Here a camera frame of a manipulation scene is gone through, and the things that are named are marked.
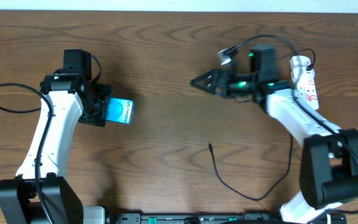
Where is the Galaxy smartphone cyan screen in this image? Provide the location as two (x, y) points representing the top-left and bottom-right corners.
(106, 98), (134, 124)

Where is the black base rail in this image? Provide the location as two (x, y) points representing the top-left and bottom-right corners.
(113, 212), (347, 224)

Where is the black USB charging cable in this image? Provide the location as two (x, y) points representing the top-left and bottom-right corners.
(208, 48), (316, 202)

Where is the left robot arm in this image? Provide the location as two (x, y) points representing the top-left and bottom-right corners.
(0, 49), (112, 223)

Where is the white power strip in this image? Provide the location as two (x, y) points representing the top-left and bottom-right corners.
(290, 55), (319, 110)

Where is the white USB charger adapter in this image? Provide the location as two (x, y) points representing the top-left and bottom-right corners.
(291, 67), (315, 83)

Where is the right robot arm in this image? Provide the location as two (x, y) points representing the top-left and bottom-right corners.
(191, 44), (358, 223)

